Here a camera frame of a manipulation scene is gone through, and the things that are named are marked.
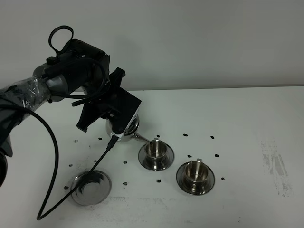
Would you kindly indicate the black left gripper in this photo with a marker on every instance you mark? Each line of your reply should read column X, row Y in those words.
column 116, row 105

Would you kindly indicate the right steel cup saucer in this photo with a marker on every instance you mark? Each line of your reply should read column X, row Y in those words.
column 195, row 190

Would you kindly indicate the stainless steel teapot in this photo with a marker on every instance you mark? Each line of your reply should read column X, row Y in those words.
column 136, row 136

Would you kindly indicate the steel cup saucer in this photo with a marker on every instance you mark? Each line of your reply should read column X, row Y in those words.
column 195, row 190
column 166, row 163

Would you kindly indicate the right stainless steel teacup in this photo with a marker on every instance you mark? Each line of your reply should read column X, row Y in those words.
column 196, row 173

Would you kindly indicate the left stainless steel teacup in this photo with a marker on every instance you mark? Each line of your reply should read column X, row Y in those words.
column 155, row 151

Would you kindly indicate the steel teapot saucer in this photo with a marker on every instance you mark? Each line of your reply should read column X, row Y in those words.
column 92, row 191

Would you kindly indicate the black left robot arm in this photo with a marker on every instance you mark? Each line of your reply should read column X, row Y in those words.
column 80, row 72

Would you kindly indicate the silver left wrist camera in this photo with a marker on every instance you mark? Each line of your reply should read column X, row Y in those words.
column 130, row 129

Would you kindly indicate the left steel cup saucer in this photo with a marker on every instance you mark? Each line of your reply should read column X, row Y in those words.
column 166, row 163

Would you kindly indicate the stainless steel teacup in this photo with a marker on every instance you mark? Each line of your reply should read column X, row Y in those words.
column 155, row 151
column 196, row 173

